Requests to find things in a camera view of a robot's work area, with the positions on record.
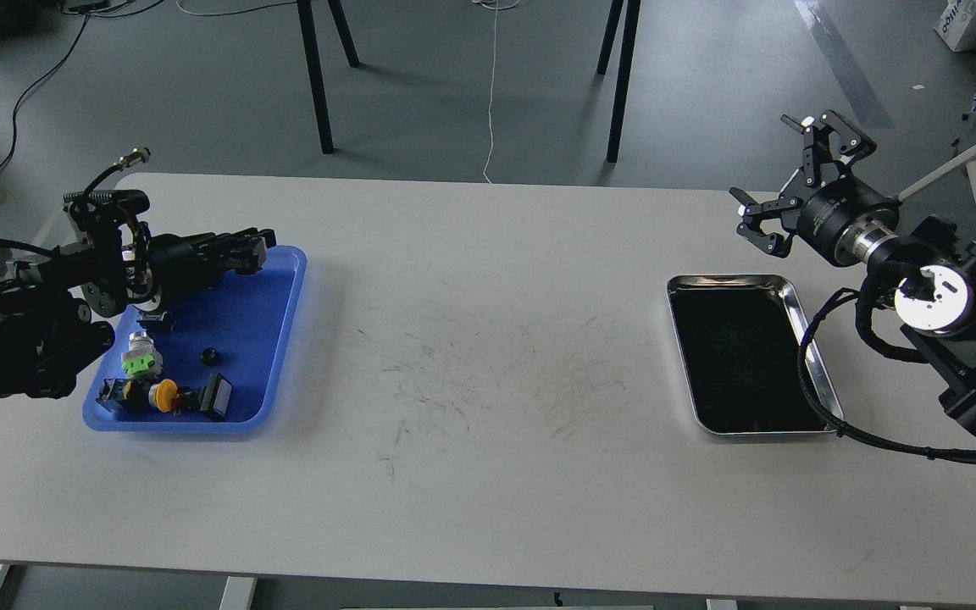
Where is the black rectangular indicator switch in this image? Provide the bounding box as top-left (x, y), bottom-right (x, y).
top-left (178, 372), bottom-right (233, 422)

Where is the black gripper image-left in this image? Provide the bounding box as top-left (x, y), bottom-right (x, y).
top-left (128, 229), bottom-right (276, 306)

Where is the black table leg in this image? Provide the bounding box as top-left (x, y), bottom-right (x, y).
top-left (596, 0), bottom-right (624, 76)
top-left (295, 1), bottom-right (336, 155)
top-left (607, 1), bottom-right (641, 164)
top-left (328, 0), bottom-right (363, 69)

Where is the black switch block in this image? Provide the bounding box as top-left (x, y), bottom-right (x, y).
top-left (136, 310), bottom-right (177, 335)

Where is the green push button switch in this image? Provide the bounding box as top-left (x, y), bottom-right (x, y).
top-left (120, 330), bottom-right (164, 379)

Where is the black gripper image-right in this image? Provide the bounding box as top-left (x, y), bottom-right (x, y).
top-left (729, 109), bottom-right (901, 268)

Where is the blue plastic tray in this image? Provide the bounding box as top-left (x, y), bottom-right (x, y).
top-left (81, 246), bottom-right (308, 434)

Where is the yellow mushroom push button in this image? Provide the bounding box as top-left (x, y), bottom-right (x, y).
top-left (97, 378), bottom-right (181, 415)

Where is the cardboard box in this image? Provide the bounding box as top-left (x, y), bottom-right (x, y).
top-left (934, 1), bottom-right (976, 53)

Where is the black table leg far left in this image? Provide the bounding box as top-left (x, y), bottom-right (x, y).
top-left (328, 0), bottom-right (363, 69)

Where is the white floor cable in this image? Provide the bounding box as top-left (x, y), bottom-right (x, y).
top-left (469, 0), bottom-right (523, 185)

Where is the silver metal tray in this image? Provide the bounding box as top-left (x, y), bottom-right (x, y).
top-left (666, 274), bottom-right (843, 439)

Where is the black floor cable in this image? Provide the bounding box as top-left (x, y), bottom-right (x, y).
top-left (0, 0), bottom-right (167, 176)

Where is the black table leg far right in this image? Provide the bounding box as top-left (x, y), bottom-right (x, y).
top-left (596, 0), bottom-right (624, 76)

